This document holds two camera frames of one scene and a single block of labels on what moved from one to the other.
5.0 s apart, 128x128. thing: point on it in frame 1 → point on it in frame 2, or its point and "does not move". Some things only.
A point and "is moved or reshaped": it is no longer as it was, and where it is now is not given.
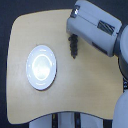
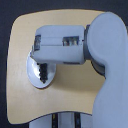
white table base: x=67 y=119 does not move
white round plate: x=41 y=67 does not move
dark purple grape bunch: x=73 y=39 is moved or reshaped
